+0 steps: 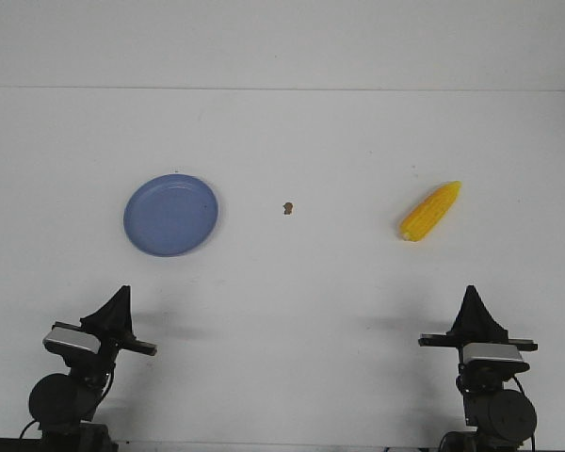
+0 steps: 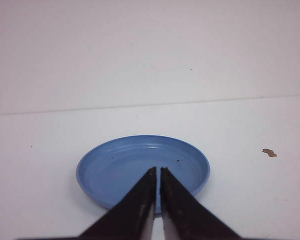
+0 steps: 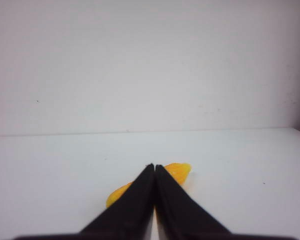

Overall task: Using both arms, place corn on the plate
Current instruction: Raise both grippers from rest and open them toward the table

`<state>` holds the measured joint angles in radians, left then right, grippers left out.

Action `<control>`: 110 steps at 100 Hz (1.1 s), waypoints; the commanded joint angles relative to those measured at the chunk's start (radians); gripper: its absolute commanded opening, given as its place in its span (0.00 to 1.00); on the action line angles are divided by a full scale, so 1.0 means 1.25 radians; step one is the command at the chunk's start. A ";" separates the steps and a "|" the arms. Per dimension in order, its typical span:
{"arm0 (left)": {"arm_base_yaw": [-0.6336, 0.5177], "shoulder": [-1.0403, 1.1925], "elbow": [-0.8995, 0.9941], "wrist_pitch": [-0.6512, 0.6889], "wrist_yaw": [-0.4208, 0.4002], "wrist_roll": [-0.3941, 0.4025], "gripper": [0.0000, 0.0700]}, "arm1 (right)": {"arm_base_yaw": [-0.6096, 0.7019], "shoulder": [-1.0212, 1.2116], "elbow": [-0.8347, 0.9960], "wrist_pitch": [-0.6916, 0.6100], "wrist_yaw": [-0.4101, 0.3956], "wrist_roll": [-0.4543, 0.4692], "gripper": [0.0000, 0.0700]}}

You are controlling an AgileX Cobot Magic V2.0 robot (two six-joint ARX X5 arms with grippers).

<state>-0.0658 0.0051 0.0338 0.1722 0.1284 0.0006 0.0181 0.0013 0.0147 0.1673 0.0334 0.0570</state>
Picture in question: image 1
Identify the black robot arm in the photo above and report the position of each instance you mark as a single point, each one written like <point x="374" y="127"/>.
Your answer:
<point x="494" y="402"/>
<point x="63" y="405"/>

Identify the yellow corn cob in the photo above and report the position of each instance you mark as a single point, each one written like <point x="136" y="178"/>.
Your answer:
<point x="424" y="217"/>

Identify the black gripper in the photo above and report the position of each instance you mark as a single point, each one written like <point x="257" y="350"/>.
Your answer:
<point x="474" y="324"/>
<point x="112" y="325"/>

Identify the blue round plate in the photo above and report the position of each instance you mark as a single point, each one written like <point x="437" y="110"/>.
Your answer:
<point x="170" y="215"/>

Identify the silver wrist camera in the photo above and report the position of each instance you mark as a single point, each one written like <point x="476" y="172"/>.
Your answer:
<point x="502" y="357"/>
<point x="60" y="336"/>

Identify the small brown crumb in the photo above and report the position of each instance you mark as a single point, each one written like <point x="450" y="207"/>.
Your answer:
<point x="288" y="208"/>

